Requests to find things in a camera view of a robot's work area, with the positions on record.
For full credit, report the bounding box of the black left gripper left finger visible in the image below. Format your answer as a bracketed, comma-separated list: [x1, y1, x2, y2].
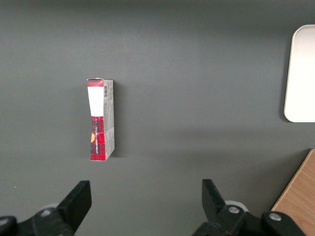
[0, 180, 93, 236]

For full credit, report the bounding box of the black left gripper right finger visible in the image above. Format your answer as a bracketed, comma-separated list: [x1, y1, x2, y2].
[191, 178, 306, 236]

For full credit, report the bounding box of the white plastic tray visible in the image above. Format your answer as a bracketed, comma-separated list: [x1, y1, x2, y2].
[283, 24, 315, 123]

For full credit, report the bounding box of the light wooden board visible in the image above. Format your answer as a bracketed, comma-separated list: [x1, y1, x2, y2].
[271, 148, 315, 236]

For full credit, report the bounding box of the red plaid cardboard box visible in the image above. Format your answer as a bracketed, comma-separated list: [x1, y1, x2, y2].
[86, 77, 116, 162]

